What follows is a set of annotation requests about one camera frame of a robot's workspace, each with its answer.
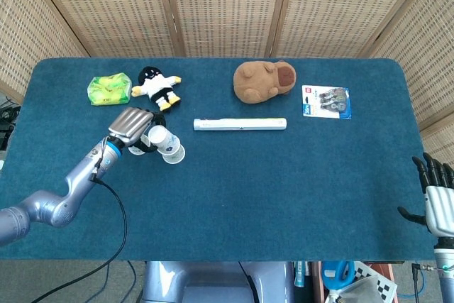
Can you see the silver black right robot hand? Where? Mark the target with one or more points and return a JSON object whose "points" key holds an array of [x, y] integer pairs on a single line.
{"points": [[440, 207]]}

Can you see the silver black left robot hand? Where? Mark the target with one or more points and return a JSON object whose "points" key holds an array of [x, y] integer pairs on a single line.
{"points": [[129, 125]]}

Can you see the white floral paper cup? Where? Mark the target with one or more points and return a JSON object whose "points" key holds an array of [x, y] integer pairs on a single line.
{"points": [[165, 143]]}

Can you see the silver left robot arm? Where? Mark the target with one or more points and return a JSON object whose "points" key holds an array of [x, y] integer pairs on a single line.
{"points": [[53, 207]]}

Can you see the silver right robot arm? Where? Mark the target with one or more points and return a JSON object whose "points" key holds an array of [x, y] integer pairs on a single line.
{"points": [[447, 274]]}

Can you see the green crumpled bag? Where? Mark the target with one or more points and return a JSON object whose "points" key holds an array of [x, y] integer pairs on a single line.
{"points": [[106, 90]]}

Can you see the black white penguin plush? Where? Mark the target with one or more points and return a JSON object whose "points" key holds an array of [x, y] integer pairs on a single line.
{"points": [[157, 86]]}

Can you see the checkerboard calibration sheet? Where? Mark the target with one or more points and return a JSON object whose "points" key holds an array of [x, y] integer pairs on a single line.
{"points": [[384, 287]]}

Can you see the white long tube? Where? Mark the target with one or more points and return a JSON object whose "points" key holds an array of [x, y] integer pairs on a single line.
{"points": [[241, 124]]}

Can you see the clear plastic bag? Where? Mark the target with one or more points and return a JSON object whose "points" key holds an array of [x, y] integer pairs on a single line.
{"points": [[358, 290]]}

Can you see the dark floor equipment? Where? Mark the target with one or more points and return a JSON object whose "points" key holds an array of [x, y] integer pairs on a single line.
{"points": [[7, 115]]}

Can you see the blue plastic tool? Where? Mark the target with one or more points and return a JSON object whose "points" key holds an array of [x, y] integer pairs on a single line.
{"points": [[337, 280]]}

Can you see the brown capybara plush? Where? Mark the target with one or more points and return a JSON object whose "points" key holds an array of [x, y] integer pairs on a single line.
{"points": [[255, 83]]}

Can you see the blue felt covered table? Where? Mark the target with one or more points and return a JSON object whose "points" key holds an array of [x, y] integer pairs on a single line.
{"points": [[248, 193]]}

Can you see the woven bamboo folding screen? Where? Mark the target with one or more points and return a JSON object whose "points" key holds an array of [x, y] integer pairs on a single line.
{"points": [[227, 8]]}

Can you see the silver blue cylinder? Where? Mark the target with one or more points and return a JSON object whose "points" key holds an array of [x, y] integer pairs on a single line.
{"points": [[299, 274]]}

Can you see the correction tape blister pack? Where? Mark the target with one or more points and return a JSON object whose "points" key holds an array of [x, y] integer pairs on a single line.
{"points": [[319, 104]]}

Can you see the silver blue robot torso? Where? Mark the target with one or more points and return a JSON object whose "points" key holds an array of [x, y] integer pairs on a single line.
{"points": [[213, 281]]}

